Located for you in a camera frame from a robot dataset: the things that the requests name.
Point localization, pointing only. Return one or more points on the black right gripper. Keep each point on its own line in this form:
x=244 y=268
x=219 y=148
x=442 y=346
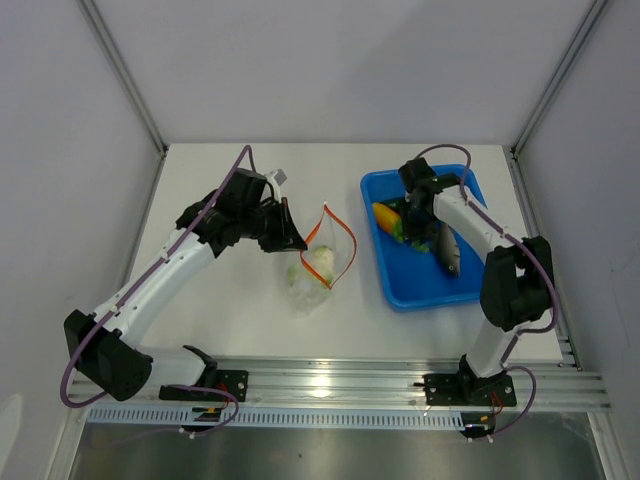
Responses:
x=418 y=233

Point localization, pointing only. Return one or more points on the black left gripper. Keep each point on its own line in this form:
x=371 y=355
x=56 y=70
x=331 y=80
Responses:
x=287 y=238

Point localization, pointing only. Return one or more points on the green grapes toy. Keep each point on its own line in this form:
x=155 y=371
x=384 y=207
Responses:
x=416 y=245

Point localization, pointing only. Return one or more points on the clear zip bag orange zipper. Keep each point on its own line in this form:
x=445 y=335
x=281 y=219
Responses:
x=332 y=231

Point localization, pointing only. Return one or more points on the white green cabbage toy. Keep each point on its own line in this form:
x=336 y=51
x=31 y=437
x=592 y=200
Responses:
x=316 y=274

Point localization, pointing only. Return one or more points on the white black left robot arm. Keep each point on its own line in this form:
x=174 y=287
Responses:
x=105 y=345

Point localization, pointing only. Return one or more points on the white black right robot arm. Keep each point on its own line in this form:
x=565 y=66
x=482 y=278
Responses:
x=517 y=294

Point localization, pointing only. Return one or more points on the green cucumber toy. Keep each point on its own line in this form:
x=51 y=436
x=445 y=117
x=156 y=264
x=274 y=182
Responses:
x=395 y=204

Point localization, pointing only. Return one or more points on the yellow orange pepper toy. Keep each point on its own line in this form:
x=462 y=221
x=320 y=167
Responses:
x=388 y=221

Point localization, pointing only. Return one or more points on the grey fish toy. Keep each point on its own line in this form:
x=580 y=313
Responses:
x=447 y=250

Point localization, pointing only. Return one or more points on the blue plastic bin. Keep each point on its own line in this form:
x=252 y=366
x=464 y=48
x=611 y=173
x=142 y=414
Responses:
x=411 y=280

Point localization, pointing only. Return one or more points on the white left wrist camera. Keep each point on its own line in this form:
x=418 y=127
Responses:
x=276 y=179

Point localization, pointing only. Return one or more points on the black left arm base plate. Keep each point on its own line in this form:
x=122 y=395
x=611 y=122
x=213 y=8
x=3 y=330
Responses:
x=213 y=386

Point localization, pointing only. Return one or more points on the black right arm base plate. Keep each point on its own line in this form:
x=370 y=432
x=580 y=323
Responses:
x=462 y=389

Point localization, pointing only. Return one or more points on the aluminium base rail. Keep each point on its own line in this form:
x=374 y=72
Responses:
x=390 y=384

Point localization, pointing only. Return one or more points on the white slotted cable duct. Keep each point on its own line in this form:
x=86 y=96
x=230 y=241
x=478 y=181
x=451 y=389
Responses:
x=413 y=419

